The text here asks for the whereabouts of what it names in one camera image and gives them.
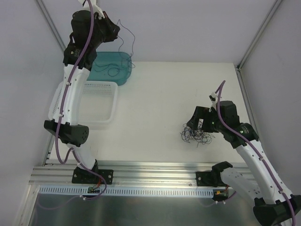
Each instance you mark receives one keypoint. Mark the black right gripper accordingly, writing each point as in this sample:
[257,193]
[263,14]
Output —
[203,115]

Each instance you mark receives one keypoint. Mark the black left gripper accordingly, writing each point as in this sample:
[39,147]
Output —
[110,27]

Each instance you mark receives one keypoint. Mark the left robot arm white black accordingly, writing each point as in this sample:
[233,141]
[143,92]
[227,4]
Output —
[89,31]

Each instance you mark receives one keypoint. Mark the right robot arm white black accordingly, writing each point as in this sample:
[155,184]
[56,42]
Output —
[272,201]

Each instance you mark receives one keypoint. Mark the teal translucent plastic tub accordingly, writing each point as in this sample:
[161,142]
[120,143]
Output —
[111,66]

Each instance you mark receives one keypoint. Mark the white perforated plastic basket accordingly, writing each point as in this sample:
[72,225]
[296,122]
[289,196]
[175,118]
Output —
[98,103]

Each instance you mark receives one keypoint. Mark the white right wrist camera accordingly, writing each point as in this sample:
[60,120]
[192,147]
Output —
[214,99]

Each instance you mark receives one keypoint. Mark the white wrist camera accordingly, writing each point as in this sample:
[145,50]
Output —
[95,7]
[214,99]

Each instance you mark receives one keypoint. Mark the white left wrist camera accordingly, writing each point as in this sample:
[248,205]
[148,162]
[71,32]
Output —
[95,7]

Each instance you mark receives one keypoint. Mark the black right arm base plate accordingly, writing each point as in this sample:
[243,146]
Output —
[209,178]

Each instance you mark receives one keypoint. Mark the left aluminium frame post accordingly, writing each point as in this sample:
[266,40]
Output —
[51,25]

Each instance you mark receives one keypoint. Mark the aluminium frame post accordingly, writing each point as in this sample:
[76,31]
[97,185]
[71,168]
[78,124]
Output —
[51,25]
[262,28]

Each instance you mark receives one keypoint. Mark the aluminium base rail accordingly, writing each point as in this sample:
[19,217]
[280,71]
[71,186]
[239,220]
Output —
[127,174]

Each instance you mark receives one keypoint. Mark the white slotted cable duct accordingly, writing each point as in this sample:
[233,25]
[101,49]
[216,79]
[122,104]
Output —
[129,191]

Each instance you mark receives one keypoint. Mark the right aluminium frame post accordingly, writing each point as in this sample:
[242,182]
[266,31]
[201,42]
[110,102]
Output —
[262,28]

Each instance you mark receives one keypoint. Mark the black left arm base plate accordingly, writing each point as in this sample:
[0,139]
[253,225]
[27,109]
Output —
[81,176]

